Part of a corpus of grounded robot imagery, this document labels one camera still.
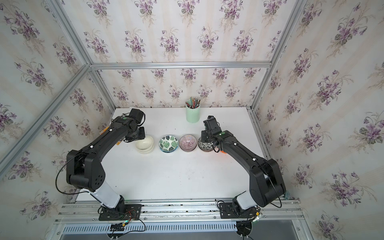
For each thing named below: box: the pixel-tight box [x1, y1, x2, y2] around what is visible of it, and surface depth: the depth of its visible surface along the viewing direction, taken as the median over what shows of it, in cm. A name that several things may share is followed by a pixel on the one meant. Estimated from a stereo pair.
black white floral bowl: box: [197, 138, 214, 151], surface depth 97 cm
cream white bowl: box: [135, 135, 155, 154], surface depth 92 cm
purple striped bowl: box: [179, 134, 197, 152], surface depth 97 cm
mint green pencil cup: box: [185, 104, 201, 123], surface depth 109 cm
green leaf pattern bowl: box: [158, 135, 179, 153], surface depth 97 cm
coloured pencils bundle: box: [185, 96, 201, 109], surface depth 106 cm
